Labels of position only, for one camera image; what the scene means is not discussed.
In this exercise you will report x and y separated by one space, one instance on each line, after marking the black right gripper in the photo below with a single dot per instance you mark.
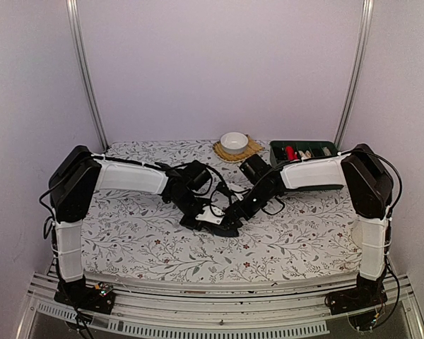
233 210

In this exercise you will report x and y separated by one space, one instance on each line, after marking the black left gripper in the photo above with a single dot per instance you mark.
186 223

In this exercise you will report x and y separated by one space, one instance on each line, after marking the dark navy underwear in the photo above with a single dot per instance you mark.
219 232

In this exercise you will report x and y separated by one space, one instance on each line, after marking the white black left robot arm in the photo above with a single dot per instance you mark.
82 173

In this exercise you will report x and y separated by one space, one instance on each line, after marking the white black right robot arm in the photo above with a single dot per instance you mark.
370 185

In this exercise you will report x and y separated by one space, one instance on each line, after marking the green compartment organizer box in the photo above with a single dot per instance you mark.
314 146

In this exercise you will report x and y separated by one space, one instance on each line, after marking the red rolled cloth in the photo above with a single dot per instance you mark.
291 153

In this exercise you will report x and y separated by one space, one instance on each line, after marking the woven straw mat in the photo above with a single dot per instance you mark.
252 148

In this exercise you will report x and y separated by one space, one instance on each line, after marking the beige rolled cloth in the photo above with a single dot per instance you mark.
304 155

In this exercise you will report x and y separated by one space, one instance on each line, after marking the white ceramic bowl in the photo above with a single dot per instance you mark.
234 142

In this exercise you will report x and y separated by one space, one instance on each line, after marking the floral tablecloth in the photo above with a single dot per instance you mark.
297 235

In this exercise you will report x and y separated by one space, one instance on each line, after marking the cream plastic cup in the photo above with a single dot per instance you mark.
357 236

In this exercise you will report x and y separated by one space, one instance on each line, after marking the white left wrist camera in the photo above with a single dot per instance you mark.
211 214

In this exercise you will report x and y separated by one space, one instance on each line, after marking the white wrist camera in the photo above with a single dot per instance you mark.
237 191
211 214

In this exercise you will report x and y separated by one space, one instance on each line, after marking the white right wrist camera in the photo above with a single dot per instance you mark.
237 191

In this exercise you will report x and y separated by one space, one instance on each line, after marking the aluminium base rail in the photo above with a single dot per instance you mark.
283 309

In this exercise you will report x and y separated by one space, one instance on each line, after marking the right aluminium frame post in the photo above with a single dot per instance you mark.
362 41

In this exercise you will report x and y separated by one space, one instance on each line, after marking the aluminium frame post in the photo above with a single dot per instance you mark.
362 41
79 48

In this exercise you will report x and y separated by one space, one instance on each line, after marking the left aluminium frame post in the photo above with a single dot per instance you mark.
79 48

